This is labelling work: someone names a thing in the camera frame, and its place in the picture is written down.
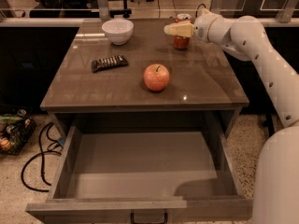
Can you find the white ceramic bowl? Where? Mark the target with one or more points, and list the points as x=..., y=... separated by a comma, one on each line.
x=118, y=31

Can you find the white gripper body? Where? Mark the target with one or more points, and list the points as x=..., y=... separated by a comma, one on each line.
x=202, y=28

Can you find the grey cabinet with glossy top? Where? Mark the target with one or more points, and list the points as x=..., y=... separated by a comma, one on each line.
x=200, y=76

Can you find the dark striped snack bar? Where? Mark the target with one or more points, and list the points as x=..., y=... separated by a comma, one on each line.
x=108, y=63

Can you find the black wire basket with items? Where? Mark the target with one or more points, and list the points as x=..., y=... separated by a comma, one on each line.
x=15, y=131

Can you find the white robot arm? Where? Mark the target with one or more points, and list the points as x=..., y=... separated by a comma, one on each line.
x=276, y=188

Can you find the open grey top drawer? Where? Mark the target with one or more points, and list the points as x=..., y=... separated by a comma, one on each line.
x=104, y=177

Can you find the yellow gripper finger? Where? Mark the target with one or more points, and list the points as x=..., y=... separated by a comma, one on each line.
x=184, y=29

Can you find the red coke can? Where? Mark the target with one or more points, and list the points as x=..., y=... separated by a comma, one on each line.
x=181, y=42

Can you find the red apple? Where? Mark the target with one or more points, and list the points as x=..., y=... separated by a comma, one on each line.
x=156, y=77

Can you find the black drawer handle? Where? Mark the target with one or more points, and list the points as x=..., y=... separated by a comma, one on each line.
x=135, y=218

